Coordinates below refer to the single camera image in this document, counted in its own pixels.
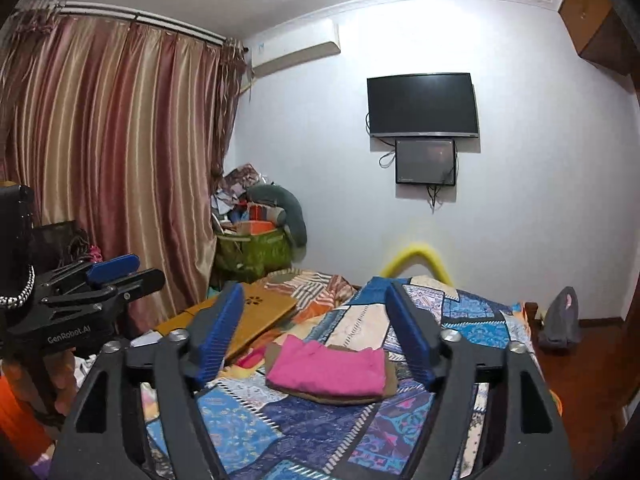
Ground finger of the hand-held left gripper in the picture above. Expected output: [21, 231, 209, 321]
[42, 268, 166, 321]
[37, 254, 141, 296]

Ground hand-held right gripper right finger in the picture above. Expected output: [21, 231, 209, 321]
[385, 280, 571, 480]

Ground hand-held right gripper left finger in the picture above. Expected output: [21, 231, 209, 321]
[47, 281, 246, 480]

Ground olive green pants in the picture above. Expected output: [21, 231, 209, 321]
[263, 342, 399, 406]

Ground pink pants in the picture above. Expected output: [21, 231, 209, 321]
[265, 335, 387, 398]

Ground wooden lap desk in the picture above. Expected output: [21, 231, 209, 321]
[155, 281, 297, 361]

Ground green storage box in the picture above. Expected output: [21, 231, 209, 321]
[216, 230, 293, 283]

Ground orange striped cloth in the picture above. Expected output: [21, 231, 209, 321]
[265, 270, 358, 322]

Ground striped red gold curtain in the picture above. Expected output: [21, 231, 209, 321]
[0, 7, 246, 331]

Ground blue patchwork blanket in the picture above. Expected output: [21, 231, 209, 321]
[140, 272, 538, 480]

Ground pile of papers and boxes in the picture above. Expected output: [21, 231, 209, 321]
[210, 162, 281, 233]

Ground grey long pillow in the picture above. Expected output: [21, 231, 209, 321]
[247, 184, 308, 249]

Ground grey bag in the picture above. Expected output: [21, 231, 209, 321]
[540, 286, 582, 351]

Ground white air conditioner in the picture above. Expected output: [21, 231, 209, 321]
[245, 17, 342, 78]

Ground wooden overhead cabinet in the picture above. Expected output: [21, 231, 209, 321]
[559, 0, 640, 76]

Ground small black wall monitor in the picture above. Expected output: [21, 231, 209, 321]
[395, 138, 457, 186]

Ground black wall television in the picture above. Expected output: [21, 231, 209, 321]
[366, 73, 480, 139]

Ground white curtain rail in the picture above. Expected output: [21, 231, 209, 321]
[15, 0, 227, 44]

